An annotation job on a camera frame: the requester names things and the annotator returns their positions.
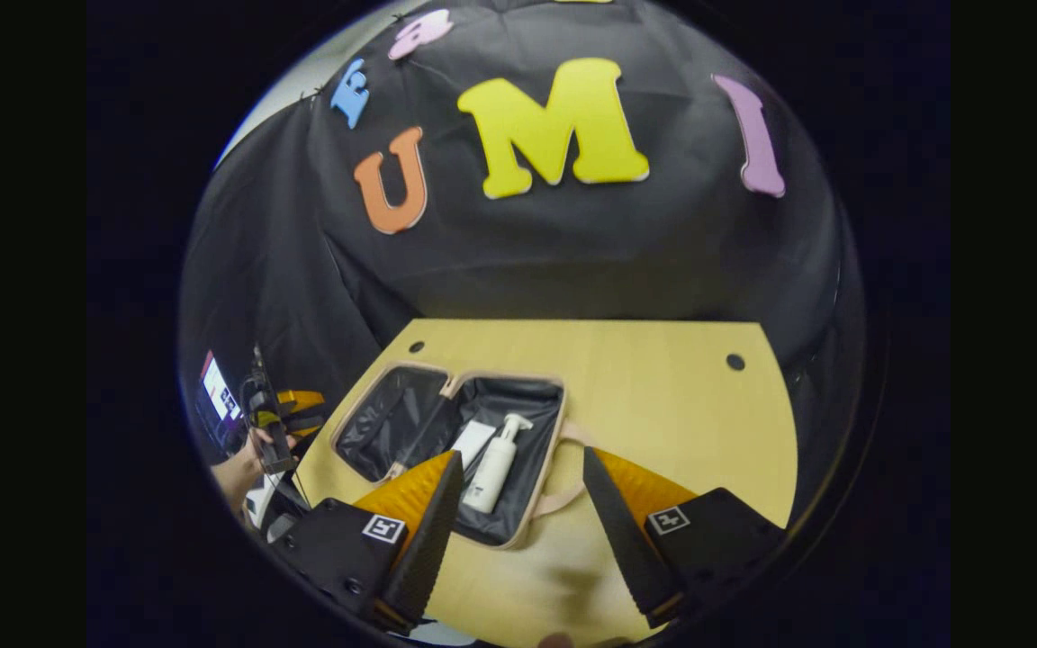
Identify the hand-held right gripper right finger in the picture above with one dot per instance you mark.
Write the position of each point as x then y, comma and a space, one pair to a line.
622, 540

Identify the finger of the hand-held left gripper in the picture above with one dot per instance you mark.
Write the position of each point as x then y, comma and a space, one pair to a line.
302, 401
307, 425

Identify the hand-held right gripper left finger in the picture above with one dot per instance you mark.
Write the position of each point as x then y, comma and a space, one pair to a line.
433, 540

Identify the pink suitcase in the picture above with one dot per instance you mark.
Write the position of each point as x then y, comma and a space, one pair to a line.
392, 414

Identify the white pump bottle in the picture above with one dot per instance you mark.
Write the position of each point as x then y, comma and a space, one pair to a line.
493, 468

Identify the white squeeze tube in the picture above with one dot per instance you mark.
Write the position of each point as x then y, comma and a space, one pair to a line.
472, 443

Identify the computer monitor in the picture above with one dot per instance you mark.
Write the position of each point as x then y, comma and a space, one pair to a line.
217, 387

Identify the black backdrop cloth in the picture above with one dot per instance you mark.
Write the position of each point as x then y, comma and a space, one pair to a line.
572, 252

